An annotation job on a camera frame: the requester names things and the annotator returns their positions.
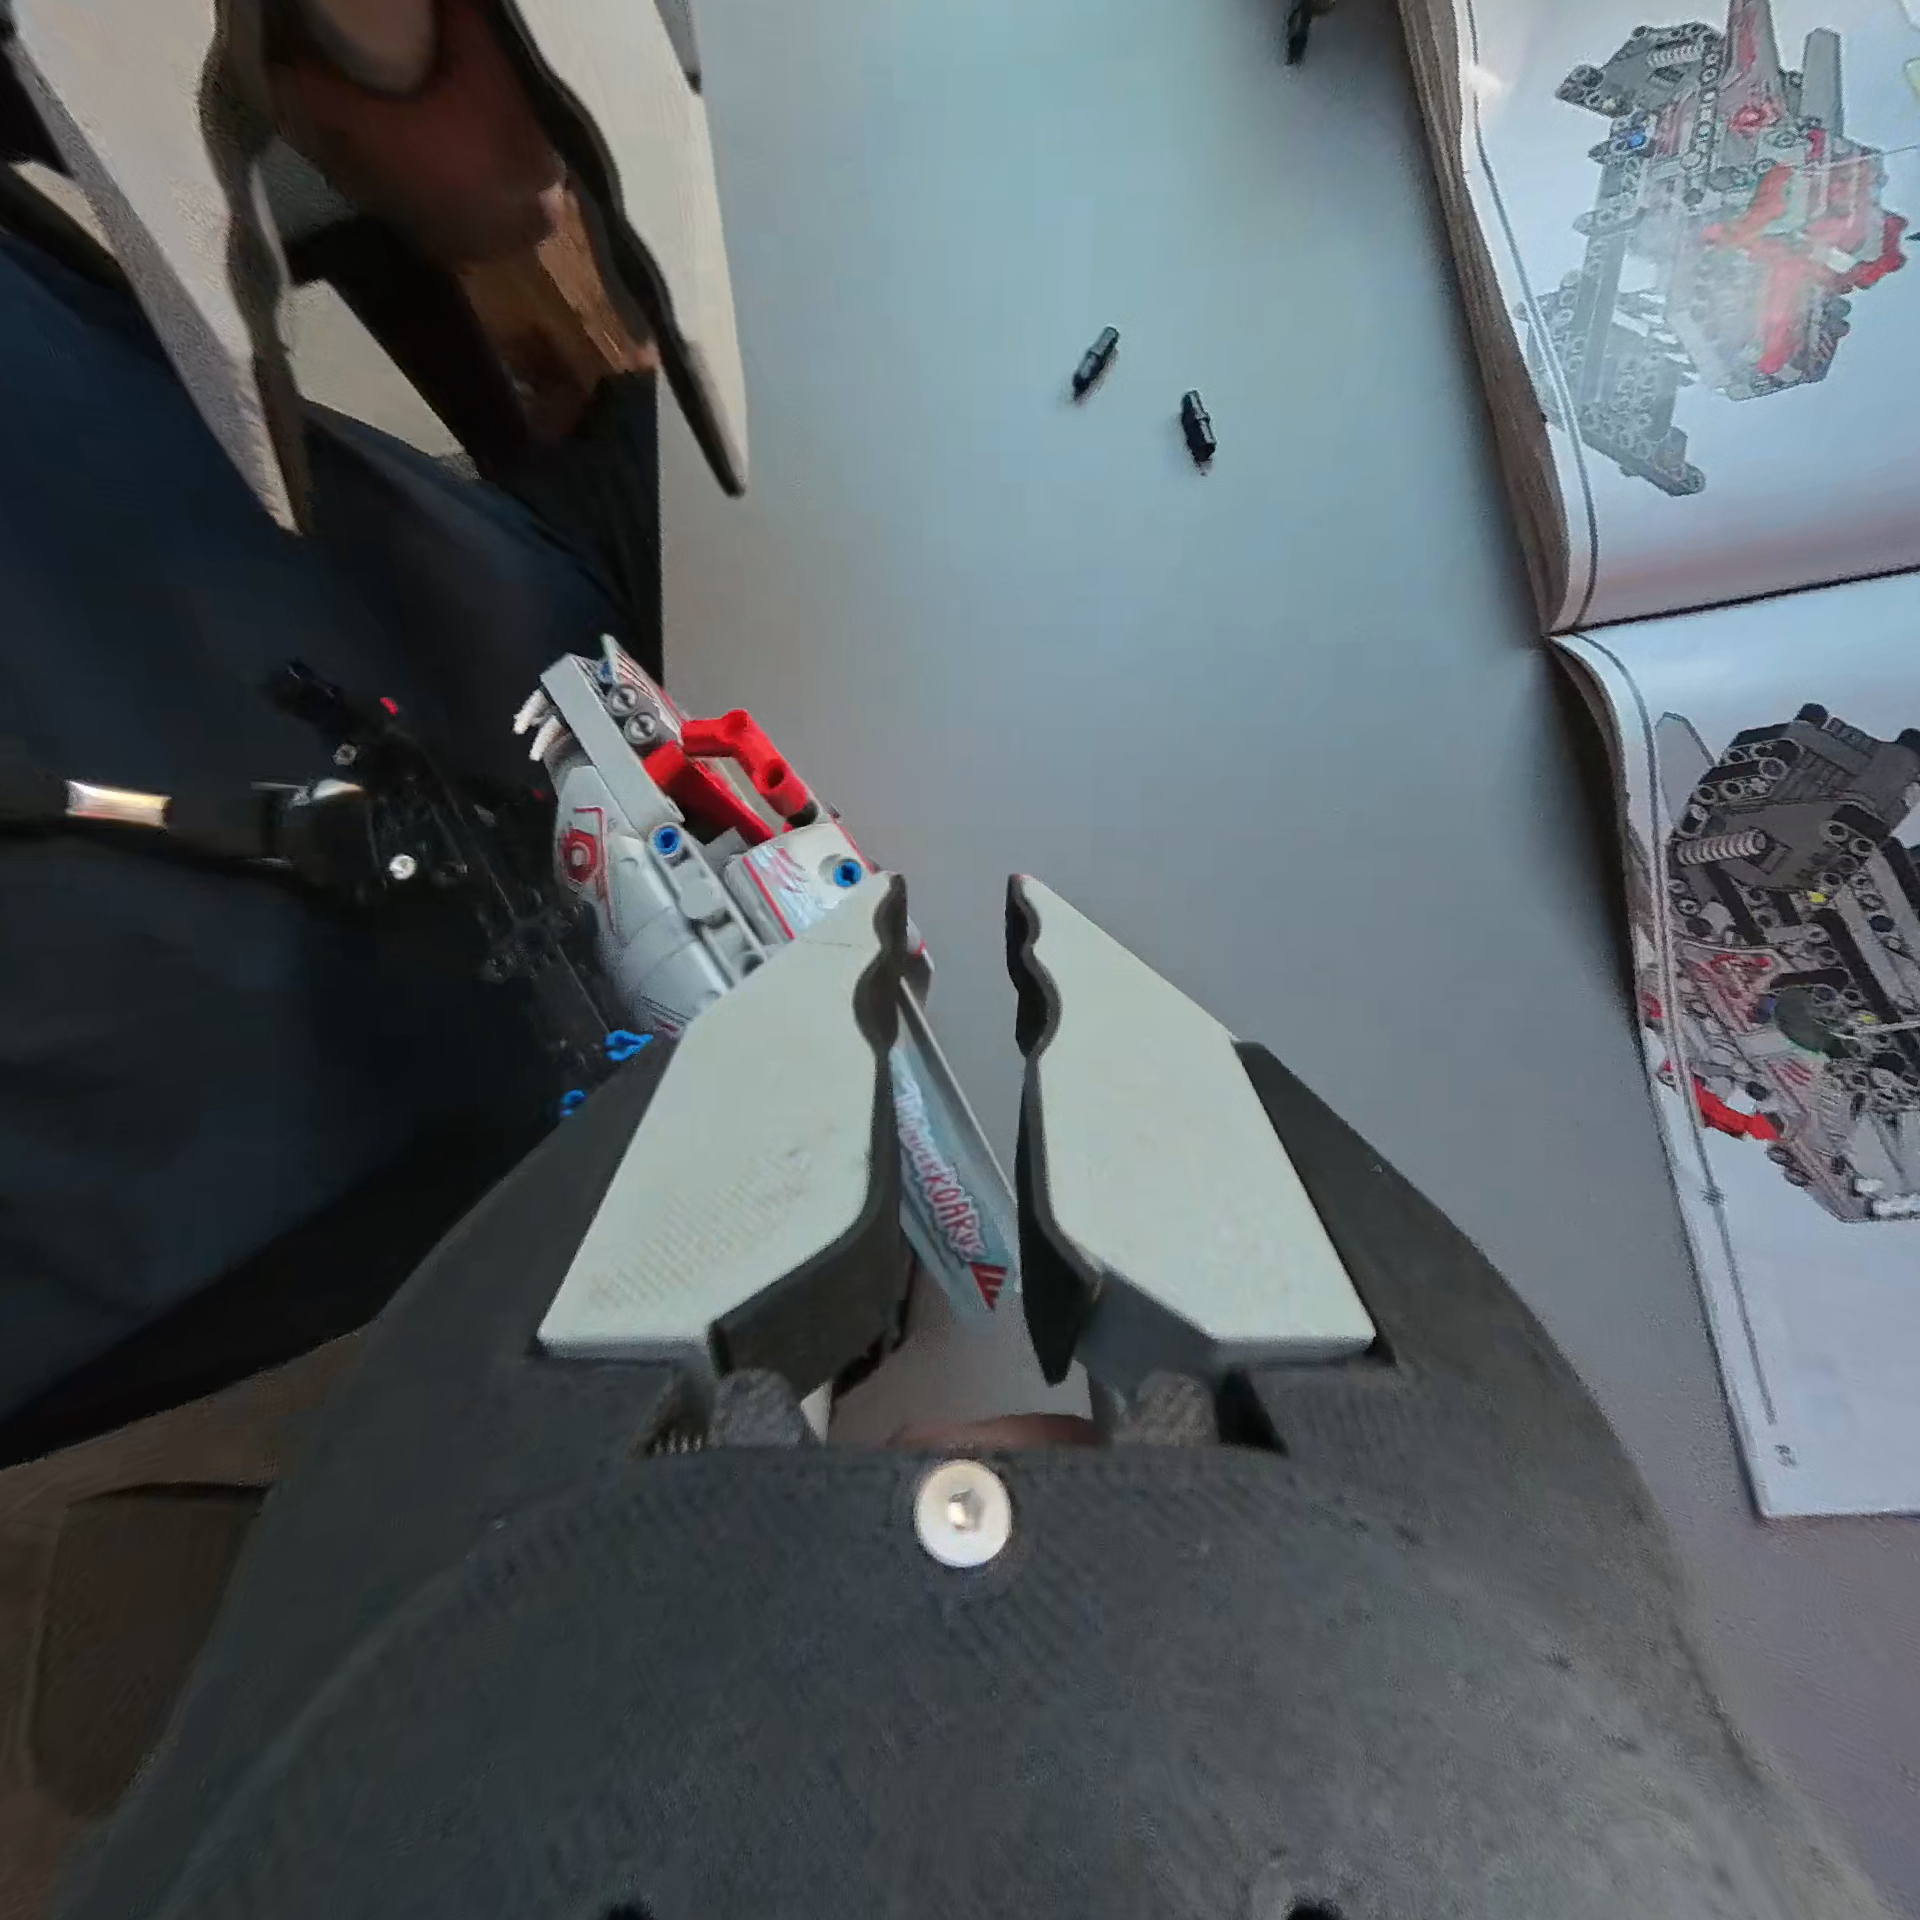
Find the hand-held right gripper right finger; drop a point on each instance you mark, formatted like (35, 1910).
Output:
(1185, 1186)

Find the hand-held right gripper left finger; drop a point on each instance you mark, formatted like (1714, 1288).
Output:
(705, 1186)

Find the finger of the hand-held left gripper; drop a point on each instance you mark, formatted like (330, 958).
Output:
(137, 136)
(660, 136)

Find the red and grey lego car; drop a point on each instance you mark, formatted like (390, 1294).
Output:
(660, 887)

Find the black lego pin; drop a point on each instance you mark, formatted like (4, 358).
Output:
(1198, 428)
(1304, 25)
(1096, 362)

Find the lego instruction booklet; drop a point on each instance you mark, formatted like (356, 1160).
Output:
(1636, 571)

